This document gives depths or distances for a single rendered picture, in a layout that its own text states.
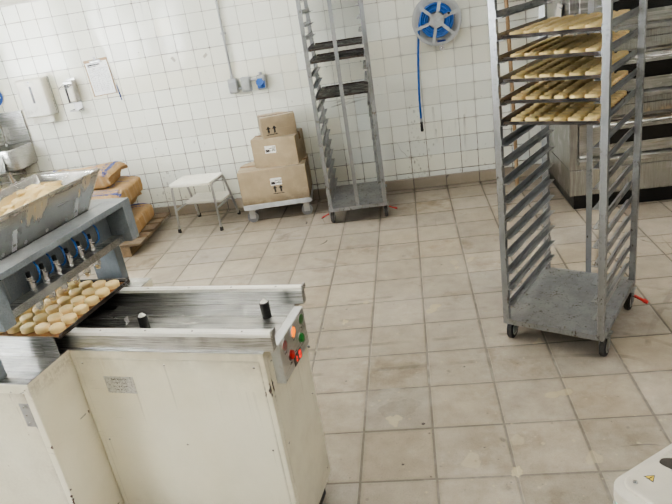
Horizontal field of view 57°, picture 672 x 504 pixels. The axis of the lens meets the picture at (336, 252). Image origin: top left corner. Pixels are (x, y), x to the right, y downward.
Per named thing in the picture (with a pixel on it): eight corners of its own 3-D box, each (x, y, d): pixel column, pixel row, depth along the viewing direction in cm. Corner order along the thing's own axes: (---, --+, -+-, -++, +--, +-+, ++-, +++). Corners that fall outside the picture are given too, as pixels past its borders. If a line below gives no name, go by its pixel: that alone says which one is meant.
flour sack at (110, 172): (34, 201, 524) (27, 182, 518) (54, 187, 563) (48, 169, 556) (116, 189, 521) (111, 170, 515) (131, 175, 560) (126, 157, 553)
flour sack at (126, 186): (122, 212, 507) (116, 193, 501) (73, 219, 509) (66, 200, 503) (147, 187, 573) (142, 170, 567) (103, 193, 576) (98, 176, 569)
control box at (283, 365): (276, 383, 190) (267, 344, 185) (300, 341, 211) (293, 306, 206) (287, 383, 189) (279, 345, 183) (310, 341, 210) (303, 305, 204)
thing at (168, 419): (134, 539, 233) (59, 335, 198) (178, 474, 263) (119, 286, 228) (310, 561, 212) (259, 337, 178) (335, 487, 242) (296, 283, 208)
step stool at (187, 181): (241, 213, 585) (231, 166, 567) (223, 231, 545) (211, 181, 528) (199, 215, 597) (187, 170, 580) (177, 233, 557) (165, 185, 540)
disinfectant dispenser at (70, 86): (85, 110, 575) (75, 77, 564) (75, 114, 558) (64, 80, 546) (75, 111, 577) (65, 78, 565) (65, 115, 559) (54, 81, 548)
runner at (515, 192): (509, 203, 285) (509, 197, 283) (503, 203, 286) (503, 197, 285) (554, 163, 330) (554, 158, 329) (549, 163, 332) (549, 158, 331)
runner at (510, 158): (507, 166, 278) (507, 159, 277) (501, 165, 279) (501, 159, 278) (554, 130, 324) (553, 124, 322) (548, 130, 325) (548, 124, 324)
